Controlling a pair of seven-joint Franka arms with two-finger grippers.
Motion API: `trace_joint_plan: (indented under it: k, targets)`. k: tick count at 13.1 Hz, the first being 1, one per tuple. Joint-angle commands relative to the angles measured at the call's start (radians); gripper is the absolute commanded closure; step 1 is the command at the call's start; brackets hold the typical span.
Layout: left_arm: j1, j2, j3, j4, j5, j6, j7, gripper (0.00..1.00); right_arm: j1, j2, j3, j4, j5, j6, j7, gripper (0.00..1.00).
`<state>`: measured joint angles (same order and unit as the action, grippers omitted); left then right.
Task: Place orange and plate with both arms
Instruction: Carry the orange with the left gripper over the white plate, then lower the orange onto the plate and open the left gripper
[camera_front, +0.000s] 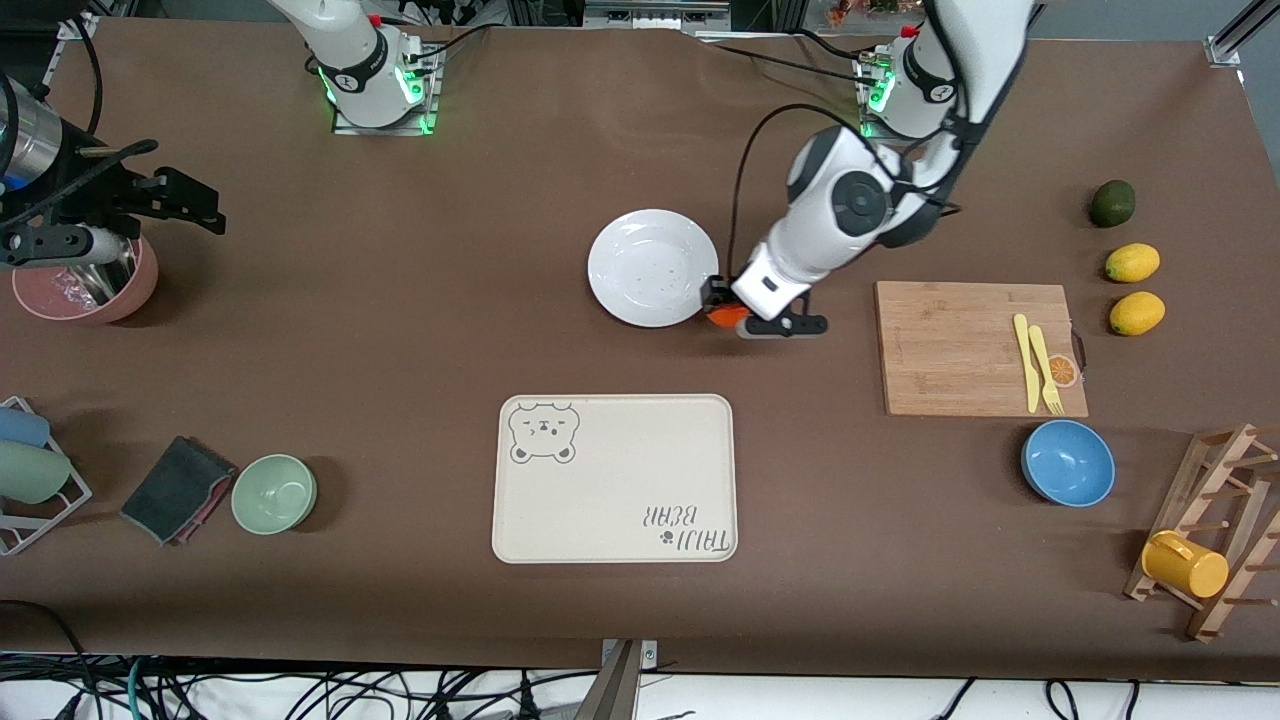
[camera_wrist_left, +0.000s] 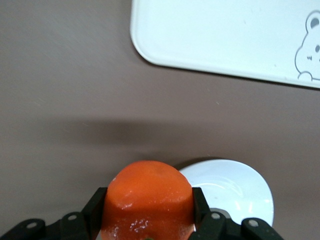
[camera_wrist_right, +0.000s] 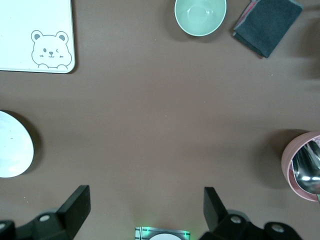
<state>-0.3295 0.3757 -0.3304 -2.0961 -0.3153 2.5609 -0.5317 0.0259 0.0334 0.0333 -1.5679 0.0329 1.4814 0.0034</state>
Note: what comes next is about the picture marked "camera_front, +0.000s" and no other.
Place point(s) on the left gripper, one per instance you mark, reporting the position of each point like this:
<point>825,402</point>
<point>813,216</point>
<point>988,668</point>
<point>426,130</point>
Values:
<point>716,293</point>

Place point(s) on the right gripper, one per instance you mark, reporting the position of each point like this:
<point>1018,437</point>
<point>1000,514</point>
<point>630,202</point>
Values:
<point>103,193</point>

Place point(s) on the orange mandarin fruit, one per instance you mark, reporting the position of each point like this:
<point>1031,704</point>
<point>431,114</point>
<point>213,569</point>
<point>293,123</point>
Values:
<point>726,317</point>

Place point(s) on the white round plate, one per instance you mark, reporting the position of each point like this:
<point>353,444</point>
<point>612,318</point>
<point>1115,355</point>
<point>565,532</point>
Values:
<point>645,267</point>

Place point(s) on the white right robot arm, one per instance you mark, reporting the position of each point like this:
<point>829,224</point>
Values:
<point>365,60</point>

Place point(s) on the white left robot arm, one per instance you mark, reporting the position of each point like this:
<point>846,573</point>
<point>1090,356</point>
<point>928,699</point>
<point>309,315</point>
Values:
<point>820,240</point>

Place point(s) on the steel cup in bowl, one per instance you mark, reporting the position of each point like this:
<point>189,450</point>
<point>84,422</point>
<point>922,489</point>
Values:
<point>105,282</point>

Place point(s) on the pink bowl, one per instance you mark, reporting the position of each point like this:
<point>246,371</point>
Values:
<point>40,300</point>

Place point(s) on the cream bear print tray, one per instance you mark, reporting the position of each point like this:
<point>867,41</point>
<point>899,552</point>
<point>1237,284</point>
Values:
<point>614,490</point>

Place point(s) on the bamboo cutting board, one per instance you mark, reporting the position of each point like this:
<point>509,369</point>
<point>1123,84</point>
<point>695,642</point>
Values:
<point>950,350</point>

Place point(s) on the light blue cup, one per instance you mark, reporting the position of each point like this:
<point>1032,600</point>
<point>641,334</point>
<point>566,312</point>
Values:
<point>20,427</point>

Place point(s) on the dark grey folded cloth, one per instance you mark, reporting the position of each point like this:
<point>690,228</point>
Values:
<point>175,489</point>

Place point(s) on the grey metal box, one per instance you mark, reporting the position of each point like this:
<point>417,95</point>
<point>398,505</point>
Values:
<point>655,14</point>

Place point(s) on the pale green cup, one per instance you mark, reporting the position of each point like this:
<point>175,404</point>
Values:
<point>30,472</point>

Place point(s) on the pale green bowl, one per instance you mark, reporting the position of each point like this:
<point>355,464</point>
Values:
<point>274,493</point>

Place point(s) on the yellow plastic knife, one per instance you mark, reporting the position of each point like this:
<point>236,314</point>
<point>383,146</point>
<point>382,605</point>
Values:
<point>1028,370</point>

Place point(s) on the yellow plastic fork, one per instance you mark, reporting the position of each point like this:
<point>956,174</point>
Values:
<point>1044,365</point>

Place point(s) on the orange slice decoration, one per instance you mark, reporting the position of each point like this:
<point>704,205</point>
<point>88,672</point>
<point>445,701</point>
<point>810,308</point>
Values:
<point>1066,372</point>

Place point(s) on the blue bowl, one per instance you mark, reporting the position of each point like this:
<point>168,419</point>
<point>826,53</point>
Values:
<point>1068,463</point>

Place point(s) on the aluminium profile bar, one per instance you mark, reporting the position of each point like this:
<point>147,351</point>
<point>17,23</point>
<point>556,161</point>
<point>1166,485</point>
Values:
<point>618,685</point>

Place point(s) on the dark green avocado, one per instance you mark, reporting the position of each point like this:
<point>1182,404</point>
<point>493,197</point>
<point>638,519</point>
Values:
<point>1112,204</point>

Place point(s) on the yellow lemon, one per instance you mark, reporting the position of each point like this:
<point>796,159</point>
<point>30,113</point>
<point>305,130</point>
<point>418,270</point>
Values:
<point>1137,313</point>
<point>1132,262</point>

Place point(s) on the yellow plastic cup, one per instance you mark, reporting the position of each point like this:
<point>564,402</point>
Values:
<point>1185,567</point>

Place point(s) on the wooden cup drying rack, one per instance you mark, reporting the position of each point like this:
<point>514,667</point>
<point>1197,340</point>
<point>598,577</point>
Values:
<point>1215,600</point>

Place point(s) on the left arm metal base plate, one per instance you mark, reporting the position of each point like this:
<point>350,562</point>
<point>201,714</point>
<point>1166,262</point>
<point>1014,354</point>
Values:
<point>870,132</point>

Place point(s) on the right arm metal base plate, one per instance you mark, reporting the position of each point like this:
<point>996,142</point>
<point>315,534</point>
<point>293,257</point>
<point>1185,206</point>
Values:
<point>430,100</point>

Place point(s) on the aluminium frame corner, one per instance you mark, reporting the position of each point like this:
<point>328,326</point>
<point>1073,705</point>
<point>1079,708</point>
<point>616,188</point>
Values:
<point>1235,40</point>

